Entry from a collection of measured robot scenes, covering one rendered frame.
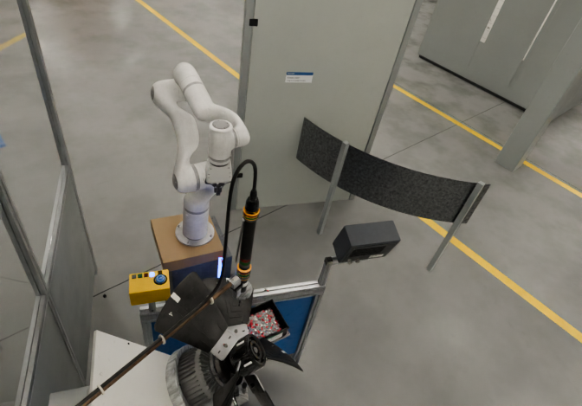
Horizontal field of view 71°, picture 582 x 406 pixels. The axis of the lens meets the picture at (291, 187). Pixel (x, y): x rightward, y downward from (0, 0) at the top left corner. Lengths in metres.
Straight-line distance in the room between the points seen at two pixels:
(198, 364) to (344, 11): 2.27
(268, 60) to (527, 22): 4.72
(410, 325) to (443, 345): 0.26
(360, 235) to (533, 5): 5.43
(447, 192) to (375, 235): 1.26
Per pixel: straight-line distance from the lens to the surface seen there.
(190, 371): 1.53
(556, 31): 6.79
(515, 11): 6.96
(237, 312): 1.62
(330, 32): 2.93
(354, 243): 1.87
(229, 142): 1.51
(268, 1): 2.73
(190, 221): 1.97
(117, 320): 3.03
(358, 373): 2.95
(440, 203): 3.16
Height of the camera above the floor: 2.56
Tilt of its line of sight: 41 degrees down
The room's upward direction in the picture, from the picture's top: 12 degrees clockwise
